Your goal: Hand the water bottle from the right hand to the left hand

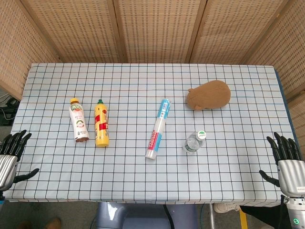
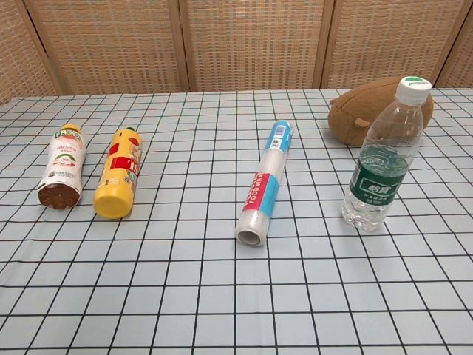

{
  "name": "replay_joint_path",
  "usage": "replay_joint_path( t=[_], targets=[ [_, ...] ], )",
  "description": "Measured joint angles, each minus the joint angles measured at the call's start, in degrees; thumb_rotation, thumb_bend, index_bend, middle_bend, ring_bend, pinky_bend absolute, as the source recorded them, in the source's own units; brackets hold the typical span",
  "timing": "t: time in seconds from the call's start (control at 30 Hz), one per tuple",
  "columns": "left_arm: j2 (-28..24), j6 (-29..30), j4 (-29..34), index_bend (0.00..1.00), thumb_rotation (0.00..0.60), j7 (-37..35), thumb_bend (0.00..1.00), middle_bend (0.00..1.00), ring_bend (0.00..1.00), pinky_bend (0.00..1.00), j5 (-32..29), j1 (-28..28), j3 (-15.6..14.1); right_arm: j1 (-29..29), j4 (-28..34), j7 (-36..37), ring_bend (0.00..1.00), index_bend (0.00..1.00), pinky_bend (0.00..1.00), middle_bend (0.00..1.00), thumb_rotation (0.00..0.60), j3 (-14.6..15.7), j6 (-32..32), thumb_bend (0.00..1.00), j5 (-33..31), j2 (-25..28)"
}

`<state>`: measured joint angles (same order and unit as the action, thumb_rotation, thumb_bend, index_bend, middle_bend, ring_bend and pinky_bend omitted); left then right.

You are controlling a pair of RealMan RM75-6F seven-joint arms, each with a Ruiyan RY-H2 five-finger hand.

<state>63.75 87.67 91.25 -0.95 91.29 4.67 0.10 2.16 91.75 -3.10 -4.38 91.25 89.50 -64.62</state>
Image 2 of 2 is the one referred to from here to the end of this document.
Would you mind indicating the yellow drink bottle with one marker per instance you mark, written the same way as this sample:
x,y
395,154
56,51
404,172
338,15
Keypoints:
x,y
118,174

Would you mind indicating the white label brown drink bottle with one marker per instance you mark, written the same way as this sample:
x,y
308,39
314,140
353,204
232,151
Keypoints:
x,y
64,162

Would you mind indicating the food wrap roll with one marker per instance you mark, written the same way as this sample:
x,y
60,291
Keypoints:
x,y
264,177

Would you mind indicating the blue checked tablecloth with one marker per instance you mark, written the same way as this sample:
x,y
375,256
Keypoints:
x,y
221,296

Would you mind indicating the woven bamboo screen panel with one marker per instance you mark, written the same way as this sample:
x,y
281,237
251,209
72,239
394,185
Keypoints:
x,y
388,37
462,68
18,55
111,44
251,44

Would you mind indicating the brown plush toy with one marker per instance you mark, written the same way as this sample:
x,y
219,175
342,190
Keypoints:
x,y
354,111

